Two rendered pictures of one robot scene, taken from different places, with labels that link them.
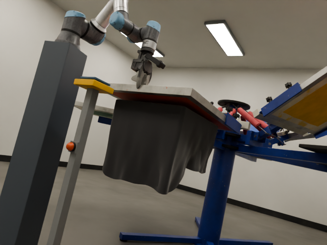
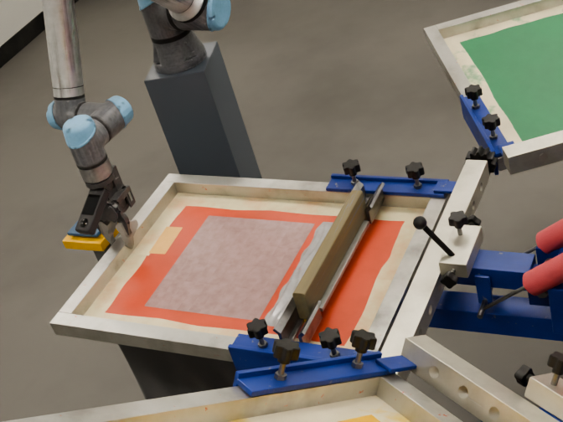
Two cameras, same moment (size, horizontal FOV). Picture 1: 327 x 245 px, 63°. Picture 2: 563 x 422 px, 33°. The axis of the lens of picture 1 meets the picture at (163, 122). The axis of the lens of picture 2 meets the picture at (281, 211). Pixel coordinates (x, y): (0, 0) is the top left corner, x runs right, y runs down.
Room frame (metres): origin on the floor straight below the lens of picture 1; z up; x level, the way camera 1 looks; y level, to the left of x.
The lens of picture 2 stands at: (1.76, -1.86, 2.32)
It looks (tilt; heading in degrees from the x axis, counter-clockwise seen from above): 34 degrees down; 91
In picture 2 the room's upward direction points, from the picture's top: 18 degrees counter-clockwise
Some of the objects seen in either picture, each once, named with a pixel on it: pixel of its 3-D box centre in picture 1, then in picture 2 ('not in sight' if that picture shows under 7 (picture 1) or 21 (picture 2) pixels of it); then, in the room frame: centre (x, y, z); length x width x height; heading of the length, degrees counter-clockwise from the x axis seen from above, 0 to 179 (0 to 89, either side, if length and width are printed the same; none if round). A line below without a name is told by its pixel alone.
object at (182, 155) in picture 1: (193, 154); (226, 396); (1.47, -0.20, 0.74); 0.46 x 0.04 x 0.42; 147
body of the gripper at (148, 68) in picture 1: (143, 61); (108, 194); (1.33, 0.17, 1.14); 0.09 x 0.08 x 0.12; 58
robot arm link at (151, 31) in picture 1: (151, 33); (85, 141); (1.33, 0.16, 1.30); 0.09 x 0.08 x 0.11; 51
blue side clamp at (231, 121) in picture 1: (230, 123); (301, 359); (1.68, -0.42, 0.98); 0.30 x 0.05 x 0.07; 147
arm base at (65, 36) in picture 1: (68, 40); (175, 44); (1.56, 0.67, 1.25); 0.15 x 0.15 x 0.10
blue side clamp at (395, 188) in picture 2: not in sight; (388, 193); (1.97, 0.05, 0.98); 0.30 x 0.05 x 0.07; 147
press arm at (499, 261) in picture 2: not in sight; (490, 269); (2.10, -0.36, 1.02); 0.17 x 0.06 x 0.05; 147
